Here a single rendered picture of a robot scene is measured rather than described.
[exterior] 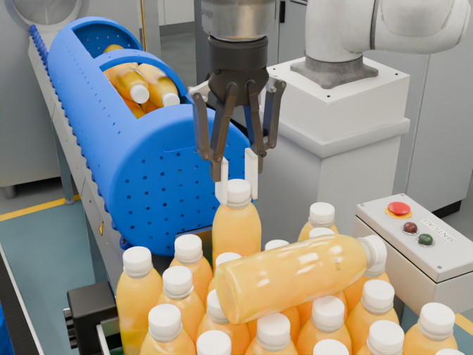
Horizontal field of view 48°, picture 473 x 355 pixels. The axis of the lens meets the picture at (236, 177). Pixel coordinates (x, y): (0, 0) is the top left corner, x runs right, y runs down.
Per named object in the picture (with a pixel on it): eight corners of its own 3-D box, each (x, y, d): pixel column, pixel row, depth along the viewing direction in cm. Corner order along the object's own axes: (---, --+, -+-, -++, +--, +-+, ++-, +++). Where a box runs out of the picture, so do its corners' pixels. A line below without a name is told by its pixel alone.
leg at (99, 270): (111, 306, 229) (92, 177, 199) (114, 315, 224) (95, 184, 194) (97, 310, 227) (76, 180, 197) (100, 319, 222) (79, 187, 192)
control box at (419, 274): (395, 239, 99) (403, 191, 94) (477, 307, 83) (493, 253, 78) (349, 252, 96) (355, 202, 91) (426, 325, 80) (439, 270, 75)
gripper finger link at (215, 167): (222, 148, 72) (200, 151, 71) (221, 181, 75) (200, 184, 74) (217, 144, 73) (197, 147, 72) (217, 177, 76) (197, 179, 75)
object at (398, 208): (400, 204, 91) (401, 198, 90) (414, 215, 88) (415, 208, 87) (382, 209, 90) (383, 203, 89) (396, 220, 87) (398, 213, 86)
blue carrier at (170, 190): (144, 99, 179) (136, 11, 165) (259, 238, 108) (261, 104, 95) (55, 113, 169) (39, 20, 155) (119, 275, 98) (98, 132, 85)
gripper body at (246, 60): (256, 24, 71) (255, 91, 75) (196, 29, 68) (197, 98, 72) (282, 37, 65) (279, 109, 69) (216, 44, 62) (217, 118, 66)
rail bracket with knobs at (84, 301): (126, 322, 95) (120, 275, 90) (136, 350, 89) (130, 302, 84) (68, 339, 91) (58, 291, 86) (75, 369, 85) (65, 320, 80)
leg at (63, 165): (74, 198, 308) (56, 94, 278) (76, 203, 303) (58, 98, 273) (63, 201, 306) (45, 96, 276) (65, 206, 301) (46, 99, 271)
